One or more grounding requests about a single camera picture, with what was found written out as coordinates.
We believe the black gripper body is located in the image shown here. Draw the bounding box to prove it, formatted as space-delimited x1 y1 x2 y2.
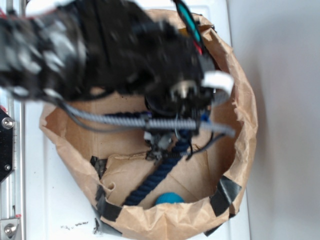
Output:
117 14 215 118

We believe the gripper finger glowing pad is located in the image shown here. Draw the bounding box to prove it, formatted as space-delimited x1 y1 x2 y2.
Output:
201 71 234 92

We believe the dark blue rope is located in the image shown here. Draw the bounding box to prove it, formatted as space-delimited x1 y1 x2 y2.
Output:
104 112 210 207

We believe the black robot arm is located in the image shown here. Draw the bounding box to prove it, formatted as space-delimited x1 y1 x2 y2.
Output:
0 0 234 116

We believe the yellow cloth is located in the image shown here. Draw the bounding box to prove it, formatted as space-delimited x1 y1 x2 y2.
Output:
178 28 190 37

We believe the brown paper bag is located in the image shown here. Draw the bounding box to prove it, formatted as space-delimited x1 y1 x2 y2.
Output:
39 14 258 240

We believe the teal yarn ball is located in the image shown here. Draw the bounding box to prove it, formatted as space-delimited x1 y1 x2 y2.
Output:
155 192 185 205

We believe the grey coiled cable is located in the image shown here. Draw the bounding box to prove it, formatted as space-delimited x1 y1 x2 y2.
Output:
58 89 236 138

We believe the aluminium frame rail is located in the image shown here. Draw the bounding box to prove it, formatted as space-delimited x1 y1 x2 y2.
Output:
0 89 26 240

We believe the metal corner bracket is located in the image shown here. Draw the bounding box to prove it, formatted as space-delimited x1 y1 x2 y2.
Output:
0 218 22 240

